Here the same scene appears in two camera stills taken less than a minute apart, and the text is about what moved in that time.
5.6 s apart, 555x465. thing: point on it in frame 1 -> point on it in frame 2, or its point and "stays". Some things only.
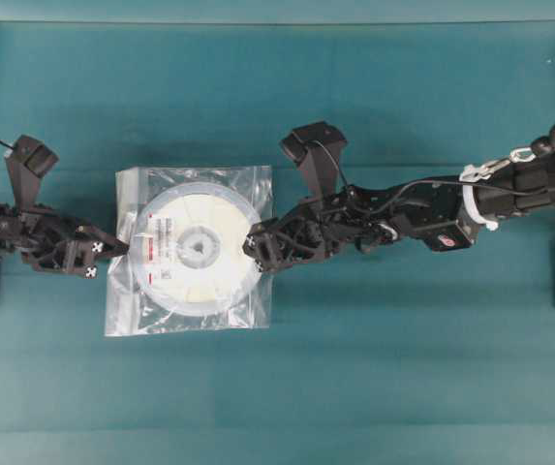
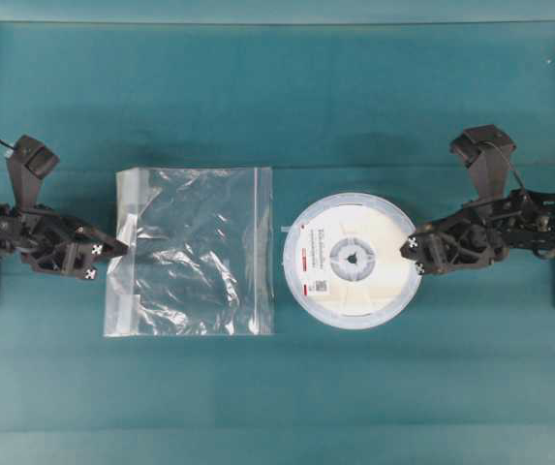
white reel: x=188 y=248 -> x=344 y=263
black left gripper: x=62 y=244 stays
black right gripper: x=315 y=229 -> x=522 y=223
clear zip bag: x=187 y=268 stays
